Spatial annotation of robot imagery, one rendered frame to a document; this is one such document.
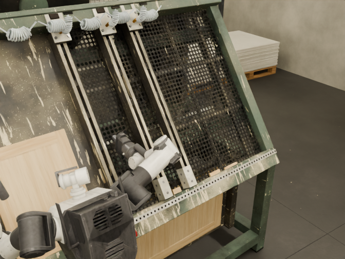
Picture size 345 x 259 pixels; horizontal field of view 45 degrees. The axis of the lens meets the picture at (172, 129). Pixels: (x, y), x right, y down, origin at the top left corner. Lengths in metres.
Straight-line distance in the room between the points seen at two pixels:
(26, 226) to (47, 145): 0.70
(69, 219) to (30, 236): 0.14
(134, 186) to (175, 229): 1.21
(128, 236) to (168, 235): 1.31
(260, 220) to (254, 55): 4.23
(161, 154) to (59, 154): 0.61
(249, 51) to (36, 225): 5.76
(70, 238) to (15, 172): 0.64
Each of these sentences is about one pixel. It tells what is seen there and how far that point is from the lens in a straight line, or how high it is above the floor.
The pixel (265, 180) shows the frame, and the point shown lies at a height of 0.68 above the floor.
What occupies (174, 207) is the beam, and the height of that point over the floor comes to 0.86.
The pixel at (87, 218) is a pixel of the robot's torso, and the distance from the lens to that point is 1.51.
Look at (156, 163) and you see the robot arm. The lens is 1.82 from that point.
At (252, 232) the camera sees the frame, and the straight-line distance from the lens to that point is 3.41.
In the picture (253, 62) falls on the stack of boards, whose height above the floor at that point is 0.29.
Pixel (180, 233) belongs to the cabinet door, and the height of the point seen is 0.38.
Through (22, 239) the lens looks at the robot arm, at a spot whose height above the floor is 1.32.
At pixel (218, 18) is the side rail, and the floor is 1.73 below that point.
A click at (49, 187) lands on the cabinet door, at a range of 2.18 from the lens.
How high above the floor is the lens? 2.32
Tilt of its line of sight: 26 degrees down
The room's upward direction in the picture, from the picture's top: 1 degrees clockwise
